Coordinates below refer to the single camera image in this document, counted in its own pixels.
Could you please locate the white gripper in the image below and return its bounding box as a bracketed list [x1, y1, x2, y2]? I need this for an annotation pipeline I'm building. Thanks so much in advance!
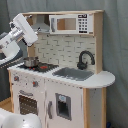
[9, 13, 38, 46]

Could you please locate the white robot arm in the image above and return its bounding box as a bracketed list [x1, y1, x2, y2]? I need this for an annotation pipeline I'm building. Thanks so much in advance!
[0, 13, 38, 68]

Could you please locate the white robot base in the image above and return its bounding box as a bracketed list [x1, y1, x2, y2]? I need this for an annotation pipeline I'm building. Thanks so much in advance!
[0, 108, 42, 128]

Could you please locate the wooden toy kitchen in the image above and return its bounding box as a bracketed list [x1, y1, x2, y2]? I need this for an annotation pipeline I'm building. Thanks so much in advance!
[9, 10, 115, 128]

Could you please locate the grey range hood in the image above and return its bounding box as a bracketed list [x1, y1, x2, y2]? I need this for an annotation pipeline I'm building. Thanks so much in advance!
[32, 15, 55, 33]

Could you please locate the silver toy pot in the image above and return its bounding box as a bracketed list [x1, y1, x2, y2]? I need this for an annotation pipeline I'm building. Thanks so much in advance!
[23, 57, 39, 67]

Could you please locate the black toy stovetop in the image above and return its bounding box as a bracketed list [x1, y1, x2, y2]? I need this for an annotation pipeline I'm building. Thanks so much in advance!
[20, 62, 57, 73]

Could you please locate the red left oven knob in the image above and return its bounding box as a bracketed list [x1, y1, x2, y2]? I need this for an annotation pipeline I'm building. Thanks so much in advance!
[13, 76, 20, 82]

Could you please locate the red oven knob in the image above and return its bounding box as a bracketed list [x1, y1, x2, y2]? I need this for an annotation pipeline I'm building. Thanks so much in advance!
[33, 81, 38, 87]
[13, 76, 20, 82]

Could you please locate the red right oven knob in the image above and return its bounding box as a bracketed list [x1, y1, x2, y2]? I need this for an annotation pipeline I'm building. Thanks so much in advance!
[33, 81, 38, 87]

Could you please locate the grey toy sink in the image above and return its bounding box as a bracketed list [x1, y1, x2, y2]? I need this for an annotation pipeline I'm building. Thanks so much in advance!
[52, 67, 93, 81]

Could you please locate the black toy faucet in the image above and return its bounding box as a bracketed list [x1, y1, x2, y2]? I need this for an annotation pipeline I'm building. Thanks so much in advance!
[77, 50, 95, 70]

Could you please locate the toy oven door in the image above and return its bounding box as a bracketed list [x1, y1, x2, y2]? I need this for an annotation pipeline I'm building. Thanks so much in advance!
[13, 89, 45, 121]

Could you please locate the white cabinet door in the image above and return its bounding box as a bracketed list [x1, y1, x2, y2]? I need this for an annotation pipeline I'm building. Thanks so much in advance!
[46, 81, 83, 128]

